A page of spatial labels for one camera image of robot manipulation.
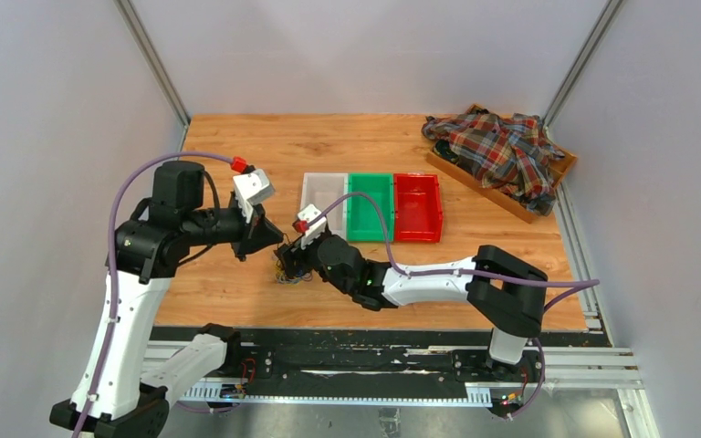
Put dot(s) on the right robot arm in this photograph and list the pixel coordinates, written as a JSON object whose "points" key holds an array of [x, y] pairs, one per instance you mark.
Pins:
{"points": [[507, 291]]}

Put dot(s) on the plaid shirt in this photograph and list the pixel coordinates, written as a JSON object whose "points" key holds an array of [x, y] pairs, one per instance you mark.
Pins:
{"points": [[502, 154]]}

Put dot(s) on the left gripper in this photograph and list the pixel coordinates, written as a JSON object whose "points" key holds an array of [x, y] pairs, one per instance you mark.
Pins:
{"points": [[256, 234]]}

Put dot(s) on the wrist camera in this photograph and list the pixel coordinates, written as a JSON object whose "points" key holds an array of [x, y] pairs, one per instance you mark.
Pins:
{"points": [[311, 223], [252, 189]]}

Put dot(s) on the white plastic bin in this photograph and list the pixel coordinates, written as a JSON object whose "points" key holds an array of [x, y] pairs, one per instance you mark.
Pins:
{"points": [[323, 188]]}

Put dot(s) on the wooden tray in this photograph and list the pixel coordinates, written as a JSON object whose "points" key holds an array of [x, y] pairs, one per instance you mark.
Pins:
{"points": [[559, 163]]}

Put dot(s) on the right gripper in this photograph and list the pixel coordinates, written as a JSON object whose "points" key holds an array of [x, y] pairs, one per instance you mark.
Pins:
{"points": [[293, 254]]}

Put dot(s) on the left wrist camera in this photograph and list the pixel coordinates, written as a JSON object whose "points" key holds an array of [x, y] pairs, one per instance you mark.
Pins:
{"points": [[252, 189]]}

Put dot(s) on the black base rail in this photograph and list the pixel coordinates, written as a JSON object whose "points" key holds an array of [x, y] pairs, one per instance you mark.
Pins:
{"points": [[386, 367]]}

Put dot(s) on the green plastic bin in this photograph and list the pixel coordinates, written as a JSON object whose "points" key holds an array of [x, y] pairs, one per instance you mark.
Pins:
{"points": [[363, 223]]}

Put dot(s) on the red plastic bin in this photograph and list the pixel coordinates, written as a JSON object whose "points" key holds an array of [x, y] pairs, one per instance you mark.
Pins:
{"points": [[419, 214]]}

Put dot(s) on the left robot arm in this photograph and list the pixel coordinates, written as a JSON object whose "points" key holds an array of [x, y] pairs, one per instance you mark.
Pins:
{"points": [[116, 397]]}

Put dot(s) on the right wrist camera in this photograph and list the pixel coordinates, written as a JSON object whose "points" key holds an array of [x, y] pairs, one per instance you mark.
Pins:
{"points": [[311, 223]]}

